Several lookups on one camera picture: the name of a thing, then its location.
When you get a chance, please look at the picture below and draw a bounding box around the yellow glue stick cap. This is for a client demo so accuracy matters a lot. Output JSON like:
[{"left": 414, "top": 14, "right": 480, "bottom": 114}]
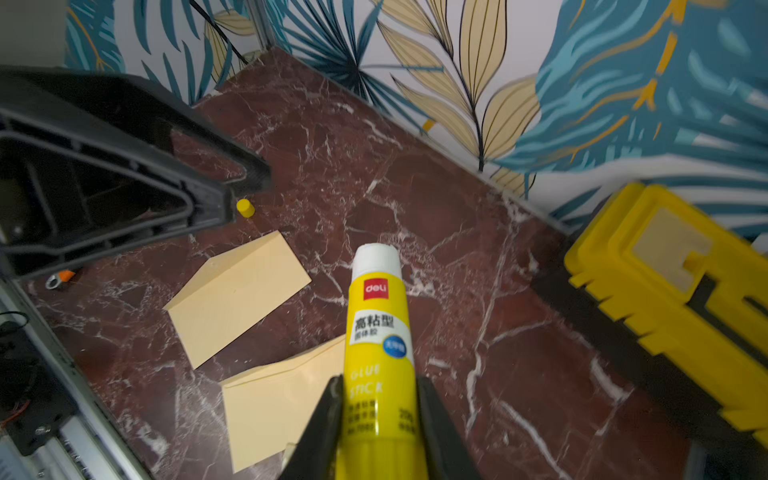
[{"left": 236, "top": 198, "right": 255, "bottom": 218}]

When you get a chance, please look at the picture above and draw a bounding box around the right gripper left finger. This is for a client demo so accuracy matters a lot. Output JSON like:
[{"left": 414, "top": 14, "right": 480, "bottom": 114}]
[{"left": 278, "top": 375, "right": 344, "bottom": 480}]

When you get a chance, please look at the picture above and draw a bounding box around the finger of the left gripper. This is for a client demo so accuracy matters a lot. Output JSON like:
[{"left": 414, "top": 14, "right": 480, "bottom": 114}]
[{"left": 1, "top": 67, "right": 271, "bottom": 279}]

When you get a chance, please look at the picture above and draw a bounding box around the left aluminium corner post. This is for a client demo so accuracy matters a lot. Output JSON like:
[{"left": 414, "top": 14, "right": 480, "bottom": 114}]
[{"left": 247, "top": 0, "right": 276, "bottom": 50}]

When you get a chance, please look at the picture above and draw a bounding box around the middle manila envelope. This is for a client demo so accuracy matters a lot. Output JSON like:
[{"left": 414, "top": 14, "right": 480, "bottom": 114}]
[{"left": 220, "top": 336, "right": 344, "bottom": 472}]

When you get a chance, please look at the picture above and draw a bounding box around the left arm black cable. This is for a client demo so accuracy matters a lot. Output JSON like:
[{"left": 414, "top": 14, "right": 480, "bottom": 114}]
[{"left": 188, "top": 0, "right": 250, "bottom": 66}]

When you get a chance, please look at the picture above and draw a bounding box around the yellow black toolbox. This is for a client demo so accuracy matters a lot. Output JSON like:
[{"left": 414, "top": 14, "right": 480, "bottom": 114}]
[{"left": 533, "top": 183, "right": 767, "bottom": 479}]

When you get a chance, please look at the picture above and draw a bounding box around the orange adjustable wrench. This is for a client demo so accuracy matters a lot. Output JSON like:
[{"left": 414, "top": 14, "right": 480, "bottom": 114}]
[{"left": 45, "top": 270, "right": 76, "bottom": 290}]

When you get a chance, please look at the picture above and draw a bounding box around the yellow glue stick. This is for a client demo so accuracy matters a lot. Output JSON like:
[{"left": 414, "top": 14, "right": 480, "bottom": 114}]
[{"left": 336, "top": 243, "right": 428, "bottom": 479}]

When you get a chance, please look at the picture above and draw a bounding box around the left manila envelope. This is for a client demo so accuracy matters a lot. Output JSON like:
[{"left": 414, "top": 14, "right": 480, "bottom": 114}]
[{"left": 164, "top": 231, "right": 311, "bottom": 369}]

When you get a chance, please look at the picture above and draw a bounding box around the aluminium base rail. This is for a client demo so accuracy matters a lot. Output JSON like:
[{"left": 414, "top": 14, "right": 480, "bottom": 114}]
[{"left": 1, "top": 279, "right": 152, "bottom": 479}]

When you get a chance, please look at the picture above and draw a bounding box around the manila envelope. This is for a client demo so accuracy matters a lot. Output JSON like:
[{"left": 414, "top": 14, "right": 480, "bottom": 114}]
[
  {"left": 164, "top": 231, "right": 311, "bottom": 369},
  {"left": 220, "top": 336, "right": 344, "bottom": 472}
]

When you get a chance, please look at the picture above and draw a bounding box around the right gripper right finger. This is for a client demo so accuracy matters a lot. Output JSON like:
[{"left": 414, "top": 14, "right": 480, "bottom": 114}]
[{"left": 417, "top": 376, "right": 482, "bottom": 480}]

